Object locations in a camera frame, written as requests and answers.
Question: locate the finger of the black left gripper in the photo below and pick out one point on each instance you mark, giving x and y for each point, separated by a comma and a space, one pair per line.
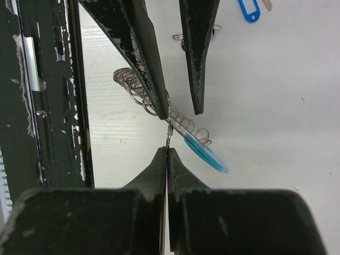
128, 27
197, 19

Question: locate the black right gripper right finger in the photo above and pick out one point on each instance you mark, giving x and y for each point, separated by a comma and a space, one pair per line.
203, 220

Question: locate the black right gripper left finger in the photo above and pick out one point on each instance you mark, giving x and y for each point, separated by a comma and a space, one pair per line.
129, 220

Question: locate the key with blue tag upper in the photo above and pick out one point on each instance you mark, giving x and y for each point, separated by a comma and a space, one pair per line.
251, 10

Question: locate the black metal base rail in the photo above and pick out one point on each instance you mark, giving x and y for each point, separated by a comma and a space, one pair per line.
45, 139

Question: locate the white slotted cable duct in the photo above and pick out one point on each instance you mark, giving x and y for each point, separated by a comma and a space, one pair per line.
6, 201

